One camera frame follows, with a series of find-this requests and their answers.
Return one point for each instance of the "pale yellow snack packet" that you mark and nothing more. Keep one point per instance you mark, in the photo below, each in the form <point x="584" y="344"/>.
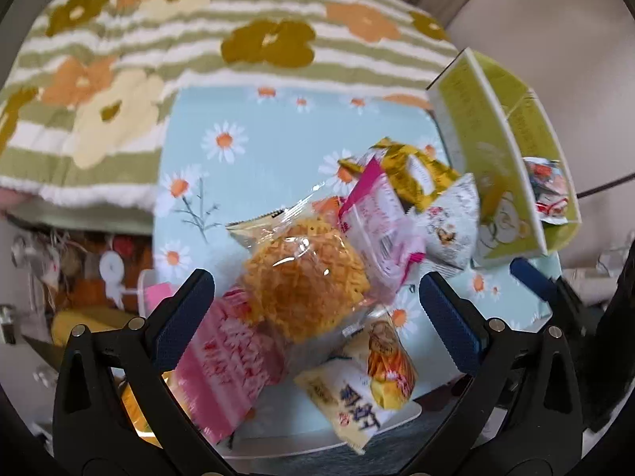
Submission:
<point x="342" y="396"/>

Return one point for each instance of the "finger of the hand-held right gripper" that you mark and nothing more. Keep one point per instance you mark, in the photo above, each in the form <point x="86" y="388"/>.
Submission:
<point x="531" y="272"/>

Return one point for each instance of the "magenta white snack packet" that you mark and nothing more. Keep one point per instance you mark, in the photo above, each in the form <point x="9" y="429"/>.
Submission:
<point x="382" y="228"/>

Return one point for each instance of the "yellow orange pastry packet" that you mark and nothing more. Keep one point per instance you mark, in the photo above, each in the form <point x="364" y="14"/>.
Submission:
<point x="387" y="362"/>

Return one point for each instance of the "clear fried noodle snack packet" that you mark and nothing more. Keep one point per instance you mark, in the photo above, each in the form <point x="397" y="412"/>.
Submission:
<point x="302" y="277"/>

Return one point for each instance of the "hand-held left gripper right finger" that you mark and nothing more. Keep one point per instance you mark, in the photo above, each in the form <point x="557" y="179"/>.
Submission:
<point x="446" y="317"/>

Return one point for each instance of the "yellow object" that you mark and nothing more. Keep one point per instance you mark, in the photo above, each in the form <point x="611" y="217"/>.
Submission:
<point x="89" y="325"/>

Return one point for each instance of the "pink paper note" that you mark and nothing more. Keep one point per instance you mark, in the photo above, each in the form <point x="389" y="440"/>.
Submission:
<point x="158" y="295"/>

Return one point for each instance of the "striped floral blanket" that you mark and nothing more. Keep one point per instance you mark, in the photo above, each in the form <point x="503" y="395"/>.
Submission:
<point x="149" y="34"/>

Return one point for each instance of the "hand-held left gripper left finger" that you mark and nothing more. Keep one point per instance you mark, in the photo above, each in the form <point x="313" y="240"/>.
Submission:
<point x="183" y="312"/>

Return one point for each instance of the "white round plastic object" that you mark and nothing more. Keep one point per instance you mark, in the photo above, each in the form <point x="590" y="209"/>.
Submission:
<point x="111" y="267"/>

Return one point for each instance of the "white printed snack packet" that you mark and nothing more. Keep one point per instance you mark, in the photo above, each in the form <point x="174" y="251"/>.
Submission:
<point x="446" y="223"/>

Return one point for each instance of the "green cardboard box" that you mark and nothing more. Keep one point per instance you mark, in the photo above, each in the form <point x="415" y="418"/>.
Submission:
<point x="476" y="124"/>

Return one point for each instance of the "large pink snack packet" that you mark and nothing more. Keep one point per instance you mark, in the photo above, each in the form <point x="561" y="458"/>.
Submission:
<point x="223" y="367"/>

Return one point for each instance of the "red white snack packet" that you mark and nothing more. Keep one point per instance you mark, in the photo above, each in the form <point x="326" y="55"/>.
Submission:
<point x="545" y="188"/>

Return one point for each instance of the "daisy print table cover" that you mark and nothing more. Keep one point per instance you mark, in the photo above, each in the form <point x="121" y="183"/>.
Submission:
<point x="278" y="148"/>

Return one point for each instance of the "golden yellow snack packet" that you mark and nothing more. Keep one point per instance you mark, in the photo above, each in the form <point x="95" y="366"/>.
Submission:
<point x="411" y="173"/>

